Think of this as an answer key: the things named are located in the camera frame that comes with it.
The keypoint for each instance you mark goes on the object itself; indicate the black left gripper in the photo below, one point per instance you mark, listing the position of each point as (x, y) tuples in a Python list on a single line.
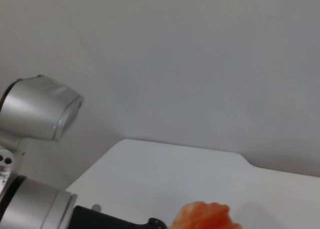
[(105, 220)]

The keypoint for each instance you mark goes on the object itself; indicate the orange striped bread loaf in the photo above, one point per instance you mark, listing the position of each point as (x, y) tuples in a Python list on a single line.
[(205, 216)]

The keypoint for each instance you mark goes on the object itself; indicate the left camera mount bracket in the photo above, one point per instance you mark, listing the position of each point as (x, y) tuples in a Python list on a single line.
[(10, 161)]

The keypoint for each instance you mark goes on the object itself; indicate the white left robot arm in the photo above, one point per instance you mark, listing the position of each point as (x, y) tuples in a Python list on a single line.
[(32, 204)]

